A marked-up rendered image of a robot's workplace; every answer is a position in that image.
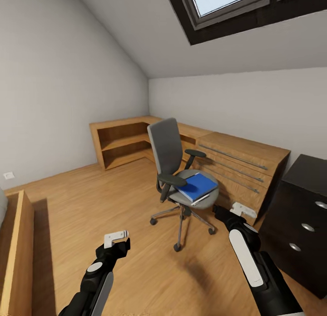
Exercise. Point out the folder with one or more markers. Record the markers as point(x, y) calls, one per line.
point(198, 185)

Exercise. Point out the desk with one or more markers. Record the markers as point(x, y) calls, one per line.
point(308, 174)

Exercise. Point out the fixed window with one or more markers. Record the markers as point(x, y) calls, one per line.
point(204, 20)

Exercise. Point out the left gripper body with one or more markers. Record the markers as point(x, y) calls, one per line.
point(118, 250)

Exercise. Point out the swivel chair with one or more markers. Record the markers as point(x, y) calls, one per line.
point(167, 148)

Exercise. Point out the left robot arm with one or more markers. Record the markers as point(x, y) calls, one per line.
point(98, 280)

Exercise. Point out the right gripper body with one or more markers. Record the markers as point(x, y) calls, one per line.
point(225, 215)

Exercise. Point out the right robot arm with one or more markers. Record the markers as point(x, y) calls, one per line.
point(270, 291)

